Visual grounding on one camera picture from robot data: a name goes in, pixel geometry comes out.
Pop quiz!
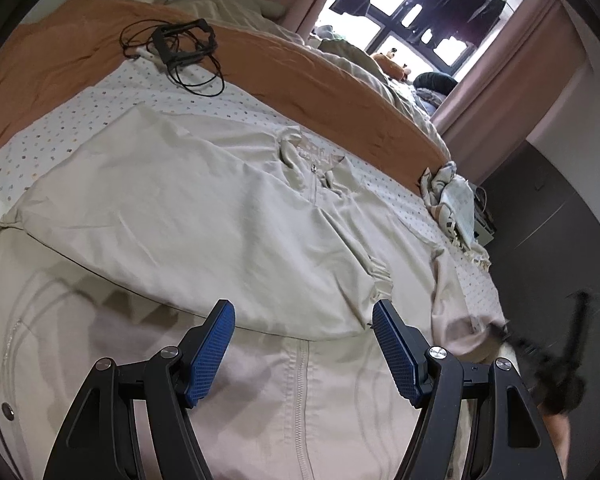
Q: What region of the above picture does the orange plush toy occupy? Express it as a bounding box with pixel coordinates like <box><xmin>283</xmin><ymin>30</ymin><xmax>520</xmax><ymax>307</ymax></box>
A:
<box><xmin>372</xmin><ymin>48</ymin><xmax>412</xmax><ymax>82</ymax></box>

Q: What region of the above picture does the beige rumpled duvet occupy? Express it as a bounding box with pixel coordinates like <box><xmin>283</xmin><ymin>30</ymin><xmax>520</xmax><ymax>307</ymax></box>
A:
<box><xmin>89</xmin><ymin>0</ymin><xmax>447</xmax><ymax>137</ymax></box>

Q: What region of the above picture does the white dotted bed sheet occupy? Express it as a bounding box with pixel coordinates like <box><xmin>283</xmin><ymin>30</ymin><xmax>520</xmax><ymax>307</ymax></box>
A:
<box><xmin>0</xmin><ymin>61</ymin><xmax>503</xmax><ymax>316</ymax></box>

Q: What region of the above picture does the black cable bundle device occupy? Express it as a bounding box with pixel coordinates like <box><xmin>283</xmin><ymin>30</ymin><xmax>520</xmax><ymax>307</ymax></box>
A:
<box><xmin>118</xmin><ymin>18</ymin><xmax>226</xmax><ymax>98</ymax></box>

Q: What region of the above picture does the beige large jacket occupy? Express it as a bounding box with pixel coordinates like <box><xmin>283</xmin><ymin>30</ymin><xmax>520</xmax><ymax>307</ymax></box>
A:
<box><xmin>0</xmin><ymin>106</ymin><xmax>495</xmax><ymax>479</ymax></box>

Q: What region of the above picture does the person right hand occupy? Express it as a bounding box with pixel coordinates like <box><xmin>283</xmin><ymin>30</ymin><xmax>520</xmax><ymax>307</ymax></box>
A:
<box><xmin>538</xmin><ymin>404</ymin><xmax>571</xmax><ymax>478</ymax></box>

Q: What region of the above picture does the orange blanket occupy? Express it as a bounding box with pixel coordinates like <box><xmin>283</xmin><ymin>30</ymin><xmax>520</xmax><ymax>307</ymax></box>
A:
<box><xmin>0</xmin><ymin>0</ymin><xmax>451</xmax><ymax>191</ymax></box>

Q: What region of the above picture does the dark hanging garments right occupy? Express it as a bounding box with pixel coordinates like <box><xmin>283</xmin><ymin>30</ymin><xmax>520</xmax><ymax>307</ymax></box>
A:
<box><xmin>404</xmin><ymin>0</ymin><xmax>507</xmax><ymax>49</ymax></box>

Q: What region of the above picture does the patterned crumpled cloth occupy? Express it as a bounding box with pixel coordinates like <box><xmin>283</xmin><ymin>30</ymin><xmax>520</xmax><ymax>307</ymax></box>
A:
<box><xmin>419</xmin><ymin>162</ymin><xmax>491</xmax><ymax>271</ymax></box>

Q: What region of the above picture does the pink right curtain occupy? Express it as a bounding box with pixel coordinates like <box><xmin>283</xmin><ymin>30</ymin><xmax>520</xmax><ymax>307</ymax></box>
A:
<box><xmin>434</xmin><ymin>0</ymin><xmax>586</xmax><ymax>184</ymax></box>

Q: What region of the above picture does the dark round cushion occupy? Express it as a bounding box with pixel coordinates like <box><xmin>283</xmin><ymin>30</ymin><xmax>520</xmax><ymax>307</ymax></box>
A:
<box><xmin>413</xmin><ymin>72</ymin><xmax>458</xmax><ymax>96</ymax></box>

